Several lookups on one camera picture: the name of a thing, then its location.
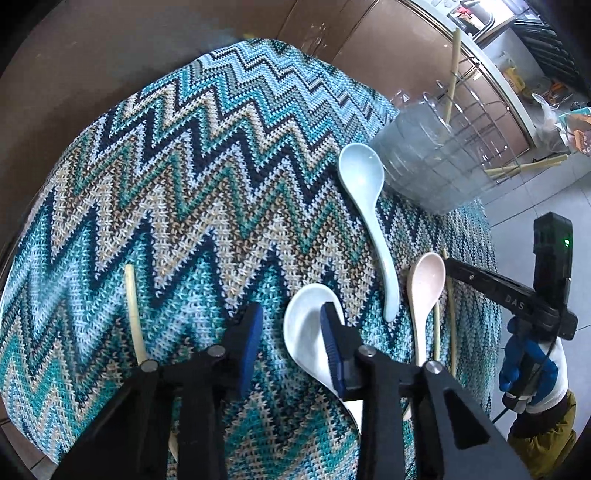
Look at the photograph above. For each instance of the clear plastic bag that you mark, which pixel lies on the clear plastic bag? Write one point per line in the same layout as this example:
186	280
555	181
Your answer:
547	124

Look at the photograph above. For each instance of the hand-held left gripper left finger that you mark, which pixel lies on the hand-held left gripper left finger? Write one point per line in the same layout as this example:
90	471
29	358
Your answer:
249	341

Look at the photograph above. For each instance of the bamboo chopstick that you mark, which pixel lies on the bamboo chopstick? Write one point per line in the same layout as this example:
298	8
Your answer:
134	314
531	165
451	74
451	323
436	332

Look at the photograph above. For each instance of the light blue spoon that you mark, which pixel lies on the light blue spoon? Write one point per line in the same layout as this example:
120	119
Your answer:
362	175

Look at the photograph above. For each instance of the zigzag knitted cloth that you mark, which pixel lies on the zigzag knitted cloth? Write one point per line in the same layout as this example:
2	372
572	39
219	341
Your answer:
184	207

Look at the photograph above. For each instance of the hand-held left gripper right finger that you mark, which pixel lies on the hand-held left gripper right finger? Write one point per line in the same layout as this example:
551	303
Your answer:
332	350

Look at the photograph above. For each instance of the white spoon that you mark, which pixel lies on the white spoon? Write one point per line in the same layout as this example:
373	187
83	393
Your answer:
304	323

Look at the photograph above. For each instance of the person's right forearm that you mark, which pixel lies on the person's right forearm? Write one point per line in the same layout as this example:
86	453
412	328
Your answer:
549	438

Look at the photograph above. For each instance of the pink spoon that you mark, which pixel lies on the pink spoon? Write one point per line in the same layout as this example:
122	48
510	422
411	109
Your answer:
427	281

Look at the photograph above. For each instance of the person's right hand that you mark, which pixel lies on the person's right hand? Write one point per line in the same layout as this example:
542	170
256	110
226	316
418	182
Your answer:
531	369

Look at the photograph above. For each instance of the white kitchen countertop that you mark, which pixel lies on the white kitchen countertop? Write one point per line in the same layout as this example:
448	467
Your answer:
526	122

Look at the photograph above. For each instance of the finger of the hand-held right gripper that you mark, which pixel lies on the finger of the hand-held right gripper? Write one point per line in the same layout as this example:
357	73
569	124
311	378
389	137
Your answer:
471	276

